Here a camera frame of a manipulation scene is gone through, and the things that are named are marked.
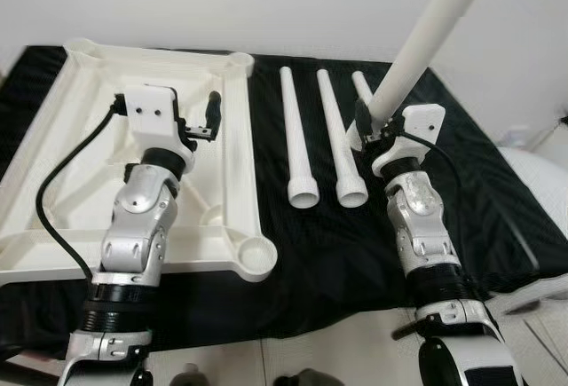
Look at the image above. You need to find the black tablecloth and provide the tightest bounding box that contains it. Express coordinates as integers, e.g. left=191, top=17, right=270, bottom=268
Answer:
left=0, top=44, right=568, bottom=360

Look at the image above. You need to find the white rounded appliance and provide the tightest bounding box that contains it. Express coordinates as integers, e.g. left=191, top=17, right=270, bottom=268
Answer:
left=484, top=145, right=568, bottom=318

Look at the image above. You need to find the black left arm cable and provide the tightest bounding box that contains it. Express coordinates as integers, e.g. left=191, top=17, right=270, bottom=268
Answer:
left=35, top=93, right=125, bottom=280

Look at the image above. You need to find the grey robot right leg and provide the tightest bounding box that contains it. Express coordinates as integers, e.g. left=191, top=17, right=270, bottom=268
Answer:
left=273, top=368, right=345, bottom=386

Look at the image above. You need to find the grey robot leg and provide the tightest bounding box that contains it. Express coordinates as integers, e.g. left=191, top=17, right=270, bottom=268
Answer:
left=273, top=368, right=345, bottom=386
left=169, top=364, right=207, bottom=386

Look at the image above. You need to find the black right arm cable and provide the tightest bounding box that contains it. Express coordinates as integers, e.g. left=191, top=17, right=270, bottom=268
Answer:
left=390, top=129, right=489, bottom=334

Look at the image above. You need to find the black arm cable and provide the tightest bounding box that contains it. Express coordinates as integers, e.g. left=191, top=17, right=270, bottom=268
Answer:
left=390, top=129, right=489, bottom=334
left=35, top=93, right=125, bottom=280

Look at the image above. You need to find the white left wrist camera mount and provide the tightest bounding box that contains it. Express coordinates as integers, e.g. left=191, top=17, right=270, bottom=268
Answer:
left=124, top=85, right=196, bottom=161

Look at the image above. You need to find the white plastic table leg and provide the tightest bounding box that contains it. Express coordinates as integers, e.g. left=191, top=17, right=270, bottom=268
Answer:
left=279, top=67, right=320, bottom=209
left=344, top=0, right=502, bottom=152
left=351, top=70, right=375, bottom=107
left=316, top=68, right=369, bottom=209

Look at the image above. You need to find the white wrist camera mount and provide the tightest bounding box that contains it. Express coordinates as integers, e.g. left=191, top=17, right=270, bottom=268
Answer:
left=373, top=105, right=446, bottom=178
left=124, top=85, right=196, bottom=161

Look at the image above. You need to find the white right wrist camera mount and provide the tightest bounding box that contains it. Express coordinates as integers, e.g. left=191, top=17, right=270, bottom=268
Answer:
left=373, top=105, right=446, bottom=178

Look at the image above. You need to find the grey robot left leg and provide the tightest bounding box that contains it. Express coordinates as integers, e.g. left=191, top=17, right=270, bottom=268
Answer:
left=169, top=364, right=207, bottom=386

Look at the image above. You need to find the black metal table leg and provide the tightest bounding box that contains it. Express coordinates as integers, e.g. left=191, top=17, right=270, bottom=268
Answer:
left=391, top=318, right=422, bottom=341

